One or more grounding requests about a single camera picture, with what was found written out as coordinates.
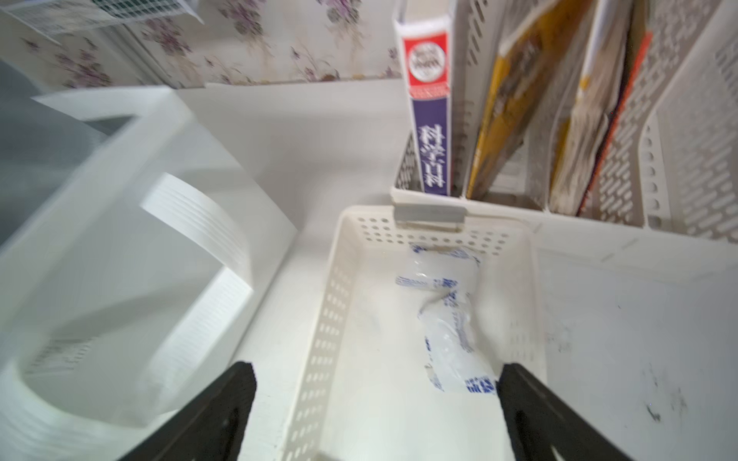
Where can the white plastic file organizer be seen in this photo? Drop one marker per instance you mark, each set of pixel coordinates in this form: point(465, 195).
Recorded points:
point(665, 153)

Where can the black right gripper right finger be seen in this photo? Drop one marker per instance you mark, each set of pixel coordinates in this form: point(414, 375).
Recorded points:
point(542, 427)

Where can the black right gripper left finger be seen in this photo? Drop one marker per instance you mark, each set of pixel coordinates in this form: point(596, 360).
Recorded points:
point(211, 426)

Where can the purple white spine book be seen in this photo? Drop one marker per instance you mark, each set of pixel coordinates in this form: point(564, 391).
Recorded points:
point(426, 51)

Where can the white perforated plastic basket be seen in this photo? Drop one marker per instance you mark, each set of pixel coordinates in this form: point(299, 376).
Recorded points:
point(365, 393)

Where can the ice pack with blue print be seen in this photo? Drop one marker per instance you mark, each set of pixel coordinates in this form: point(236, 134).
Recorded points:
point(455, 364)

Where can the white insulated delivery bag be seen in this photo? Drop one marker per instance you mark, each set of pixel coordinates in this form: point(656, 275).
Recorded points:
point(135, 252)

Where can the white wire wall basket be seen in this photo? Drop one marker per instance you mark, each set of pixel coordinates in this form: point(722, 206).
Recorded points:
point(59, 17)

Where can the yellow brown magazines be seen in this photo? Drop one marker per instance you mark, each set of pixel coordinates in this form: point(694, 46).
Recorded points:
point(557, 77)

